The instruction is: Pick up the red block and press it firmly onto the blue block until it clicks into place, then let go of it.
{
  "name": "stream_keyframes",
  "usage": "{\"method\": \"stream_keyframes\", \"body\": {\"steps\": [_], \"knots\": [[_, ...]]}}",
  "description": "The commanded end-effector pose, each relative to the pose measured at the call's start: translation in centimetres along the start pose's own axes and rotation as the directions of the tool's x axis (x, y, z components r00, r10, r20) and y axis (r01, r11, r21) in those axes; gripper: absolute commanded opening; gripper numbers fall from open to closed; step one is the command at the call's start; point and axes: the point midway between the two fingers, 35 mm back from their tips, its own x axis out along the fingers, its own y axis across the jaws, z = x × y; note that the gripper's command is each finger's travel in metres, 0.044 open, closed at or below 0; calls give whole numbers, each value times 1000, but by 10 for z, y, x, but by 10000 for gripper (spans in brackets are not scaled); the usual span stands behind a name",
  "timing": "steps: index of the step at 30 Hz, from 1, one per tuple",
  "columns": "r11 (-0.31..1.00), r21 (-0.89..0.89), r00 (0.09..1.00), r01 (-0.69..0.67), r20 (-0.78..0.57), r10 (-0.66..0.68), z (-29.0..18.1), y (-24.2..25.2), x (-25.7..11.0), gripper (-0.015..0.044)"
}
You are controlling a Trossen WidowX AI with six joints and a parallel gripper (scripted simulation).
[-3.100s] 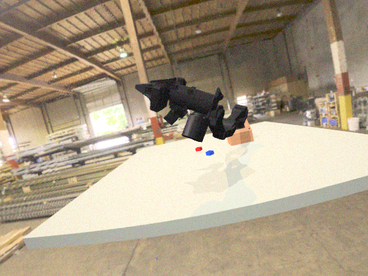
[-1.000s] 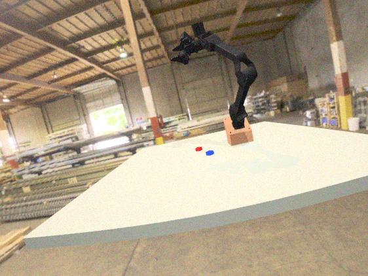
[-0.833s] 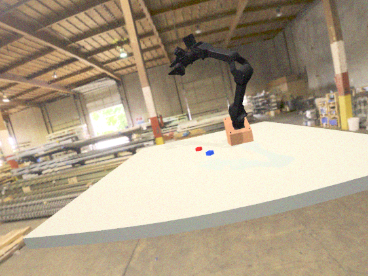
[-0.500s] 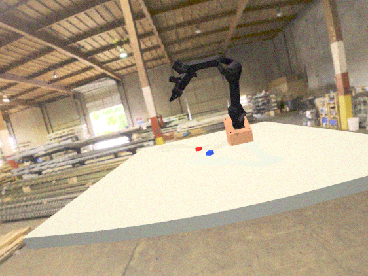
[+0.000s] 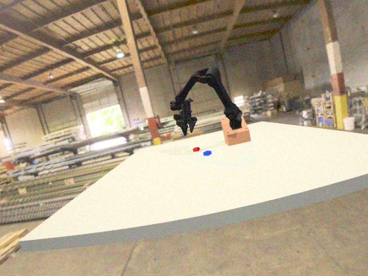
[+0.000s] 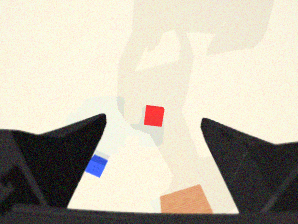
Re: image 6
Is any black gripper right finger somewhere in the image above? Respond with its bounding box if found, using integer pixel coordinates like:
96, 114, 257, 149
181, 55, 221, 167
201, 118, 298, 213

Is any red block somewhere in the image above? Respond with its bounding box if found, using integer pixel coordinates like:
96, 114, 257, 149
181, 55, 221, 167
144, 105, 164, 127

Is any blue block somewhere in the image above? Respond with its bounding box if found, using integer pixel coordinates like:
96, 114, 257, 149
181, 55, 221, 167
85, 154, 109, 178

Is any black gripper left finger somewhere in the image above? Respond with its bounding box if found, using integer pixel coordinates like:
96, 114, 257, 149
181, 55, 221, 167
0, 113, 107, 208

